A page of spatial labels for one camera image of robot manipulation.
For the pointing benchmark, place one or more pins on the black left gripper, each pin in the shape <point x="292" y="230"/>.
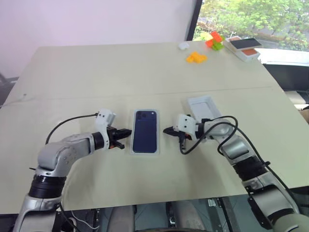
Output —
<point x="112" y="136"/>

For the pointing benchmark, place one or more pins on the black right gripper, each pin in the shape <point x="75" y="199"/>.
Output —
<point x="186" y="136"/>

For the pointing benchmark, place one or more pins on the dark blue smartphone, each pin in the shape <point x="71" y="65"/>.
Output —
<point x="145" y="133"/>

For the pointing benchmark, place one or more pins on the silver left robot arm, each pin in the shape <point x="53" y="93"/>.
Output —
<point x="60" y="154"/>

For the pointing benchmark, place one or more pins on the white phone box lid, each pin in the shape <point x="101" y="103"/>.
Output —
<point x="204" y="108"/>

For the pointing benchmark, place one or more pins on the white box with orange print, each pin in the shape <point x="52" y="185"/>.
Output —
<point x="249" y="53"/>

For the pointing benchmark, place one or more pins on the black slab phone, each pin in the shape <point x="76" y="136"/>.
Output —
<point x="245" y="44"/>

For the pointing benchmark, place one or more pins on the yellow toy brick cluster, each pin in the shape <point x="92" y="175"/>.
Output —
<point x="197" y="58"/>

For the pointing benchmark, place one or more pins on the grey rounded shape under table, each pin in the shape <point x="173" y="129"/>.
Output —
<point x="188" y="216"/>
<point x="120" y="218"/>

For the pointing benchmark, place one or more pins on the white earbud case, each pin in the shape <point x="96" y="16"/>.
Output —
<point x="183" y="46"/>

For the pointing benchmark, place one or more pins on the green toy brick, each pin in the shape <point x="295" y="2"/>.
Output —
<point x="219" y="46"/>

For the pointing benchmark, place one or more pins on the red green toy blocks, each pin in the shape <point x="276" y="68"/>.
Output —
<point x="214" y="37"/>

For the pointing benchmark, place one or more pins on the dark equipment beside table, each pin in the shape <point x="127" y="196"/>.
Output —
<point x="7" y="89"/>

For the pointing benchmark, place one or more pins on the black cabinet beside table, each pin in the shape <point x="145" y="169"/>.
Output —
<point x="287" y="77"/>

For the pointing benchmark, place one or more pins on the white window ledge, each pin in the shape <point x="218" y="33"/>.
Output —
<point x="282" y="55"/>

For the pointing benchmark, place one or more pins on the green trees outside window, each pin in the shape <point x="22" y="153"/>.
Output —
<point x="253" y="17"/>

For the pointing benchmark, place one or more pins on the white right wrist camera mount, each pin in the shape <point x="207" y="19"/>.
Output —
<point x="184" y="124"/>

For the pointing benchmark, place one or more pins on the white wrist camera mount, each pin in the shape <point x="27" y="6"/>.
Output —
<point x="184" y="124"/>
<point x="105" y="118"/>

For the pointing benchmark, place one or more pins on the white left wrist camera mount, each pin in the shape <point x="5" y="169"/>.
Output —
<point x="105" y="118"/>

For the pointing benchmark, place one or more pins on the black window frame post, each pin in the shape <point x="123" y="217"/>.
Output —
<point x="194" y="17"/>

